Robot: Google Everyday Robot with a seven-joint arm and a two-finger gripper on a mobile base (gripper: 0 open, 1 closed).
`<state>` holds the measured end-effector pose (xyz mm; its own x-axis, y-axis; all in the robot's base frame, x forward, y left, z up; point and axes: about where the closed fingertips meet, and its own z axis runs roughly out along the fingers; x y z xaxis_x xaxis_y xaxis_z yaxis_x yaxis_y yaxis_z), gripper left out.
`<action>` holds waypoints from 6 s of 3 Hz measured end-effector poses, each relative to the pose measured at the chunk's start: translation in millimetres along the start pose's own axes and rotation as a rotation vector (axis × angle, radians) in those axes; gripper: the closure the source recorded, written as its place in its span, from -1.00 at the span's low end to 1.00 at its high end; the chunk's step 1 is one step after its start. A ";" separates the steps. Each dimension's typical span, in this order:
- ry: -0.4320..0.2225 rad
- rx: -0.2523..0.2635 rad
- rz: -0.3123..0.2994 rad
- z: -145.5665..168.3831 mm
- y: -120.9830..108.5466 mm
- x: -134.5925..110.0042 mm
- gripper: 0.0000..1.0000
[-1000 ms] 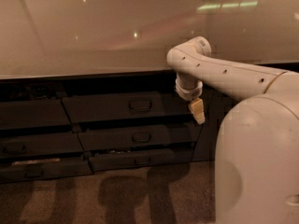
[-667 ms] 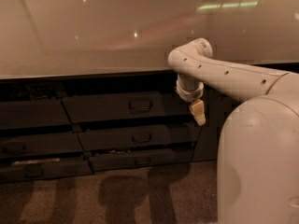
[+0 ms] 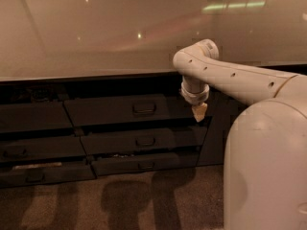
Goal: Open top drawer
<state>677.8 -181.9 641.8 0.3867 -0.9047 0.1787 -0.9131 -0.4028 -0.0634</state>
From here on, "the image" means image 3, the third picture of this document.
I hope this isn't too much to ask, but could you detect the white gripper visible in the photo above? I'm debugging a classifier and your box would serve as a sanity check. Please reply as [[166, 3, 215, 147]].
[[180, 83, 210, 122]]

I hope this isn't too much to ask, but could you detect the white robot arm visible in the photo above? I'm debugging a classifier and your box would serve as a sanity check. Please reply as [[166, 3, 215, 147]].
[[173, 39, 307, 230]]

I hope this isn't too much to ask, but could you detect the dark cabinet door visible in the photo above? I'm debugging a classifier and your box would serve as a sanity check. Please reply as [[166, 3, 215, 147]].
[[198, 90, 247, 166]]

